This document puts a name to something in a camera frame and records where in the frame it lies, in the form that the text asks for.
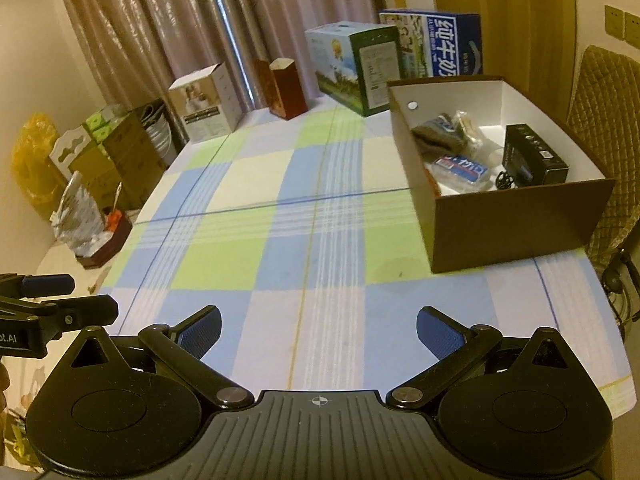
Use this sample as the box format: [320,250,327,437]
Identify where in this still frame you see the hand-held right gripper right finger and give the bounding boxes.
[386,306,583,410]

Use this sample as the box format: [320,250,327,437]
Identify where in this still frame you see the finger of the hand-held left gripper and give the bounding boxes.
[0,273,76,298]
[0,294,120,342]

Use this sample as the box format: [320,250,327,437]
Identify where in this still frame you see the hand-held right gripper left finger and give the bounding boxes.
[60,305,254,412]

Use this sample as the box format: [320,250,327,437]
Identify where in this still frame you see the brown cardboard box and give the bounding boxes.
[387,74,616,275]

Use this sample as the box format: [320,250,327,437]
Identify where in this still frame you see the blue label floss pick box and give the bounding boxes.
[432,154,491,191]

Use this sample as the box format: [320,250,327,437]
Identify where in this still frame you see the clear plastic container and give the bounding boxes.
[469,139,504,172]

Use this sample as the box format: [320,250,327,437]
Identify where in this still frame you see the clear plastic bagged items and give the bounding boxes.
[412,115,469,162]

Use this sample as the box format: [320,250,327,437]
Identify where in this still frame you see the black product box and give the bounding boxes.
[501,123,570,187]

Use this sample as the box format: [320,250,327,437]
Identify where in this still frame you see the dark red wooden box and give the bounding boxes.
[74,209,134,268]

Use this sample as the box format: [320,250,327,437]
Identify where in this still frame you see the crinkled plastic bag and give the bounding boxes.
[52,172,109,257]

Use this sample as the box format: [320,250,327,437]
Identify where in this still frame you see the yellow plastic bag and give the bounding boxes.
[12,112,62,222]

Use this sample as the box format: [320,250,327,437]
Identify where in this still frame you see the white chair back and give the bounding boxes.
[48,128,94,182]

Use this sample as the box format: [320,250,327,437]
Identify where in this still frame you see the plaid tablecloth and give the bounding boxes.
[94,102,634,422]

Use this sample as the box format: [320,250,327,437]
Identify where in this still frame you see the stack of cardboard boxes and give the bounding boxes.
[74,109,174,212]

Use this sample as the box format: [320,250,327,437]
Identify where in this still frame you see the green tissue packs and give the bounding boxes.
[84,104,126,144]

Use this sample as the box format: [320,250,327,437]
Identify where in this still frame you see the stack of white bowls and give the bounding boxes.
[142,102,177,162]

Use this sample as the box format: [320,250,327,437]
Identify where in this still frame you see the white product box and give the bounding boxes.
[167,63,245,144]

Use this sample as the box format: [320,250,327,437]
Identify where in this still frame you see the dark red paper box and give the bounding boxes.
[253,57,309,120]

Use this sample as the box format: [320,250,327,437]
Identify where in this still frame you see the chair with quilted cover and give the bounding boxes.
[567,44,640,272]

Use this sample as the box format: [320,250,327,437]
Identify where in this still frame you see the green milk carton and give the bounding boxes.
[304,22,404,117]

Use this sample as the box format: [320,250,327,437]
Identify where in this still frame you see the blue milk carton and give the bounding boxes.
[378,8,485,81]

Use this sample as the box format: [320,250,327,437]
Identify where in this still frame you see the beige curtain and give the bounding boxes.
[52,0,388,126]

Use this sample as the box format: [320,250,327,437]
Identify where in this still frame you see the double wall socket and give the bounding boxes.
[603,4,640,46]

